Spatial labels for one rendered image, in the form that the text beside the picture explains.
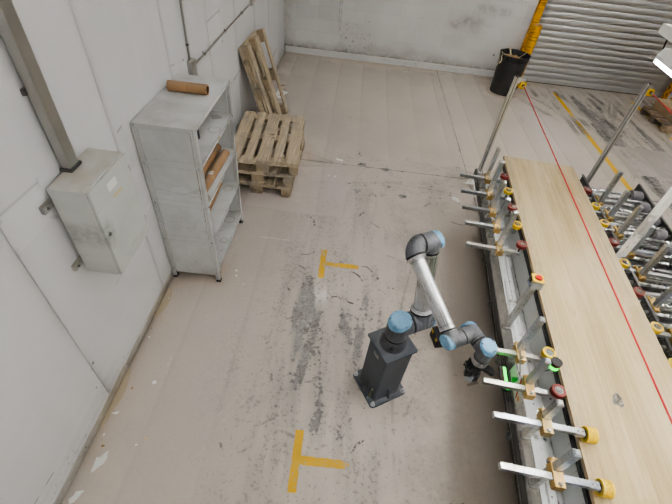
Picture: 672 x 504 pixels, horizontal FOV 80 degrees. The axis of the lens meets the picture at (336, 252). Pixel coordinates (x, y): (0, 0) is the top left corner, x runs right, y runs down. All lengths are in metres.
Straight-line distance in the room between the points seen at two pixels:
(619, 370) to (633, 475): 0.63
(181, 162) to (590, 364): 3.00
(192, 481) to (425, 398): 1.75
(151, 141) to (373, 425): 2.58
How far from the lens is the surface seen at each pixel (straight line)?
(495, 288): 3.31
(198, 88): 3.42
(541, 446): 2.84
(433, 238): 2.37
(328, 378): 3.32
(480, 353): 2.31
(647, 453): 2.81
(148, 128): 3.10
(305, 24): 9.16
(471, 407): 3.49
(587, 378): 2.87
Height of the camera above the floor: 2.93
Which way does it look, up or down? 44 degrees down
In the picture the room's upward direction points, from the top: 7 degrees clockwise
